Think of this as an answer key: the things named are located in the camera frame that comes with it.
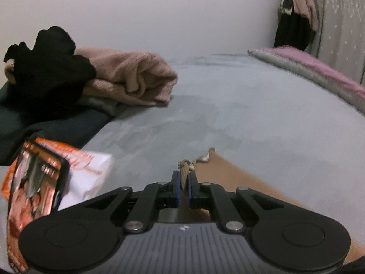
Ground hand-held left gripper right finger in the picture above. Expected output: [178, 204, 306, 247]
[187, 171, 287, 233]

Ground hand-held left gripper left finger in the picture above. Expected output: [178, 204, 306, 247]
[84, 170, 182, 233]

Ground tan knit sweater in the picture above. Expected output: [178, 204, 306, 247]
[177, 148, 365, 266]

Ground black hanging clothes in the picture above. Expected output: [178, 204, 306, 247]
[273, 0, 316, 52]

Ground grey-blue bed sheet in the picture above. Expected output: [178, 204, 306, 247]
[81, 54, 365, 234]

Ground white packet orange print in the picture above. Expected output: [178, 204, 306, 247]
[1, 137, 115, 210]

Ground dark teal cloth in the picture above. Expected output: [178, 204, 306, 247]
[0, 83, 115, 166]

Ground black smartphone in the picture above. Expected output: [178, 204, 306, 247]
[6, 140, 70, 274]

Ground pink and grey quilt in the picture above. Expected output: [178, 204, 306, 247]
[248, 45, 365, 116]

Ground black garment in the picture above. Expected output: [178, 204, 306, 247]
[3, 26, 97, 112]

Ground pink hanging garment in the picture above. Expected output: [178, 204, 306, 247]
[290, 0, 319, 32]

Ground grey star-print curtain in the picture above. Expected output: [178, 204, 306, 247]
[306, 0, 365, 84]

